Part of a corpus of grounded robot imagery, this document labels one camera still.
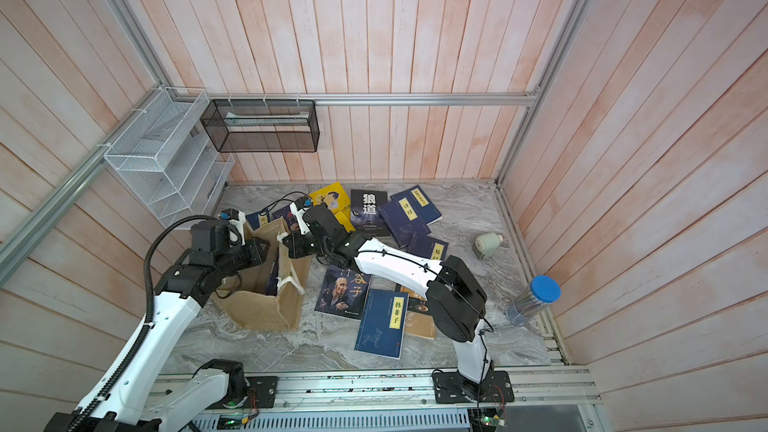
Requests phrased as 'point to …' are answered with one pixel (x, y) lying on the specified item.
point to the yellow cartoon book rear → (338, 201)
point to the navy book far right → (421, 203)
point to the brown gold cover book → (416, 323)
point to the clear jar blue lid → (533, 300)
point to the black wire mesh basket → (262, 125)
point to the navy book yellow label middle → (403, 220)
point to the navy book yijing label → (426, 246)
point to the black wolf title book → (366, 217)
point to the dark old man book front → (343, 291)
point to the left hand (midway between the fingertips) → (266, 249)
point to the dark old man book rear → (288, 217)
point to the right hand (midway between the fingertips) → (282, 242)
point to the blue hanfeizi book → (382, 325)
